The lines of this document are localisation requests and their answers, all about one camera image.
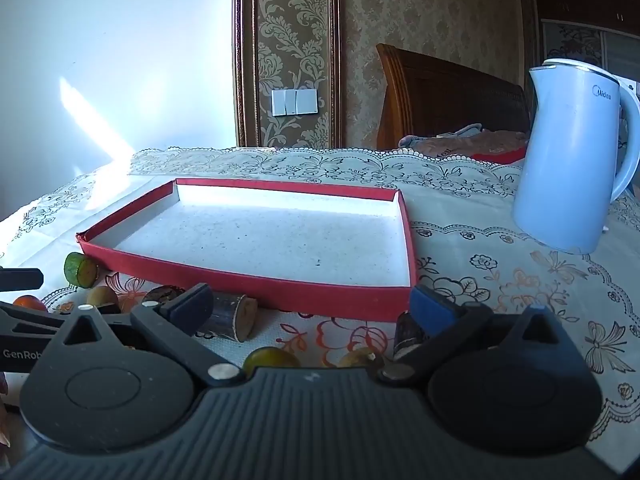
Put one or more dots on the sliding door wardrobe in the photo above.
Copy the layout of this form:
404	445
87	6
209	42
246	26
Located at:
570	40

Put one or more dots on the wood framed wallpaper panel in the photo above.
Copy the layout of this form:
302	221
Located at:
290	35

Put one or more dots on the person's left hand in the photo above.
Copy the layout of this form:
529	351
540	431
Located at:
3	432

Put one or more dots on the green tomato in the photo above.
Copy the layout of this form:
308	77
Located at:
270	357

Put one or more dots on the light blue electric kettle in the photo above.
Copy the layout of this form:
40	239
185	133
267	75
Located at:
565	160

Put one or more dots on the green cucumber piece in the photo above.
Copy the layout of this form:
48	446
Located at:
82	270

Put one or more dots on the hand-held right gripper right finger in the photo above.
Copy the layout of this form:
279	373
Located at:
429	307

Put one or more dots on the yellow brown small fruit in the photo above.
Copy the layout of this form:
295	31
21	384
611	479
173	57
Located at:
357	358
102	296

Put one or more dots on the brown pink blanket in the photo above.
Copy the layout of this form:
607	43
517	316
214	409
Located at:
460	142

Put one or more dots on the large orange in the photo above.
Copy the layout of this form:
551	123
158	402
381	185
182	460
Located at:
30	303

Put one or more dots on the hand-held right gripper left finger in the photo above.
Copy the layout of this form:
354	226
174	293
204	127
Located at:
192	306

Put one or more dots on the small eggplant piece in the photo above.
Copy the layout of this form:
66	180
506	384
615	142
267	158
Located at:
230	315

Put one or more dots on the brown wooden bed headboard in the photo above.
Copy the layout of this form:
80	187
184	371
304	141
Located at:
450	95

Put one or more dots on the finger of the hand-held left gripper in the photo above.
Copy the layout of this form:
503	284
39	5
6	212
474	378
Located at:
30	319
20	280

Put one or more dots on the red shallow cardboard box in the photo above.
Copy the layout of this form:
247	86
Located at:
250	240

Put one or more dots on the white wall light switch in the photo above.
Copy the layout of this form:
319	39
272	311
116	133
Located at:
295	102

